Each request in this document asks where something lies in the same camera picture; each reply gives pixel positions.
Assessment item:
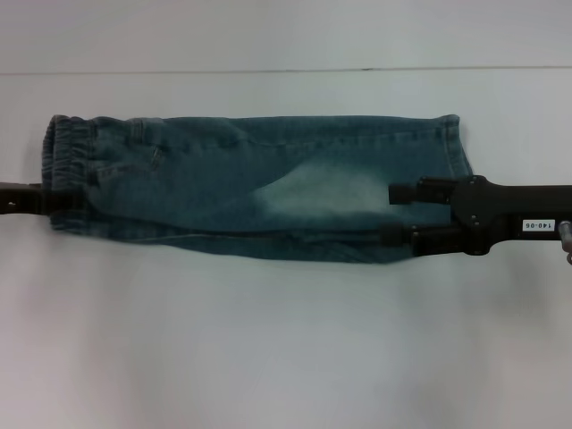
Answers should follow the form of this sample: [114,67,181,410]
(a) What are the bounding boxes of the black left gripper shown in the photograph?
[0,181,86,216]

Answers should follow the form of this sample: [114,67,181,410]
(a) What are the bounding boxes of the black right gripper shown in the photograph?
[380,175,572,257]

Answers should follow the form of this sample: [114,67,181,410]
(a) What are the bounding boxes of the blue denim shorts with embroidery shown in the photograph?
[40,114,475,265]

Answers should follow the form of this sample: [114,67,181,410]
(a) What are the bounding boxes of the silver metal bolt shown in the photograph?
[556,218,572,265]

